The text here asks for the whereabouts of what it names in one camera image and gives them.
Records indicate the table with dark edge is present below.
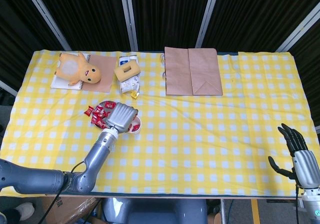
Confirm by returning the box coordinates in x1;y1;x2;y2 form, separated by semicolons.
44;190;305;200

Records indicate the yellow white checkered tablecloth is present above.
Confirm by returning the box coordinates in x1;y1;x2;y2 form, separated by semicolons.
0;49;320;199

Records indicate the black pleated curtain panel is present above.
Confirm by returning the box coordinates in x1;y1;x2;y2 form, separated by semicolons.
201;0;320;53
0;0;65;95
129;0;214;52
33;0;133;52
287;16;320;131

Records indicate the white shoe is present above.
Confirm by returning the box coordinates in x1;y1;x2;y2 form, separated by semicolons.
14;202;36;222

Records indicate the white paper cup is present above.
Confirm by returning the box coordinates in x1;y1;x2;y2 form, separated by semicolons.
124;115;143;135

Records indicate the yellow sponge with slot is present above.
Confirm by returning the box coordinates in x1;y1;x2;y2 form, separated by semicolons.
114;61;141;83

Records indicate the white snack packet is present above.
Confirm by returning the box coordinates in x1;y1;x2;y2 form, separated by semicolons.
118;55;141;94

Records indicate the metal table leg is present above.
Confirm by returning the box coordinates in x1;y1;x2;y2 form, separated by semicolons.
219;198;227;224

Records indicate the thin blue cable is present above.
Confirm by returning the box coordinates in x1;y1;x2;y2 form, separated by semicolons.
227;199;235;224

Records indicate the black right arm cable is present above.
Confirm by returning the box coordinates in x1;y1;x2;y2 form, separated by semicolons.
295;184;301;224

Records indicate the brown cardboard box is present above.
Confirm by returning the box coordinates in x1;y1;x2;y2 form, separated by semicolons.
41;196;101;224

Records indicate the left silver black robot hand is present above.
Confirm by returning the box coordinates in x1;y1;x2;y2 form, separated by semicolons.
105;102;139;135

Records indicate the round metal plate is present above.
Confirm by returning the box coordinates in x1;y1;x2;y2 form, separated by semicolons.
91;100;121;131

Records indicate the white spiral notebook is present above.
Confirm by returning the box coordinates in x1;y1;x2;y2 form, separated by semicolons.
50;53;91;91

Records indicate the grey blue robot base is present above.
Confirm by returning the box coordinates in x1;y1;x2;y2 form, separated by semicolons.
101;198;208;224

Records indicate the brown paper bag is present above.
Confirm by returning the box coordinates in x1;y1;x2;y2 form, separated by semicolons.
159;46;224;96

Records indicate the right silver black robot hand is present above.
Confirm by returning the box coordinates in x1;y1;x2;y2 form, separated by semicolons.
267;123;320;189

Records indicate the yellow plush toy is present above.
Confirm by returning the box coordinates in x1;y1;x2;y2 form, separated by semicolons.
54;51;102;86

